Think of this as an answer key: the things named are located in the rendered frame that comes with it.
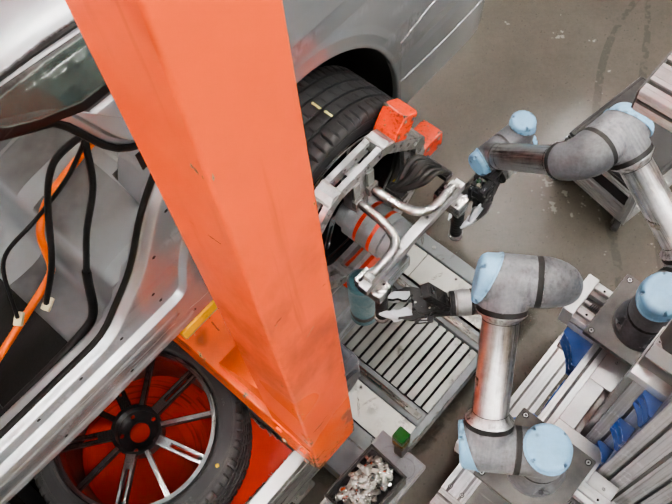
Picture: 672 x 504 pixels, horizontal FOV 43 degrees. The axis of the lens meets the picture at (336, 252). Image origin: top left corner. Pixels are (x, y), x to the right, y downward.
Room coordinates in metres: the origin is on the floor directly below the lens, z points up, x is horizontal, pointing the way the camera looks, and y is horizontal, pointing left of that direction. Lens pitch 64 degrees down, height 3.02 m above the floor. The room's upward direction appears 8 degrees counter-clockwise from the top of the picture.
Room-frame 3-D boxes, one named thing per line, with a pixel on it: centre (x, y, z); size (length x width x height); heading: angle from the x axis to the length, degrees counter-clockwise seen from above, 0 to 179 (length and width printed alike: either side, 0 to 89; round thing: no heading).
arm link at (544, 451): (0.40, -0.42, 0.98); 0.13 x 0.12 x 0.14; 76
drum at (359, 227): (1.12, -0.12, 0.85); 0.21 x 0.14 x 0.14; 41
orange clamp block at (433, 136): (1.39, -0.31, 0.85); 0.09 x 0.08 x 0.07; 131
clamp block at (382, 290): (0.91, -0.09, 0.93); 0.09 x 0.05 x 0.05; 41
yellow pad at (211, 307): (1.02, 0.47, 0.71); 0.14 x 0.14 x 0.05; 41
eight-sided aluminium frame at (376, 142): (1.18, -0.08, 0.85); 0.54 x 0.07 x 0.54; 131
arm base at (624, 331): (0.73, -0.79, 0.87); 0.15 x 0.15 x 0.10
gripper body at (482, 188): (1.21, -0.46, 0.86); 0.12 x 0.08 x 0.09; 133
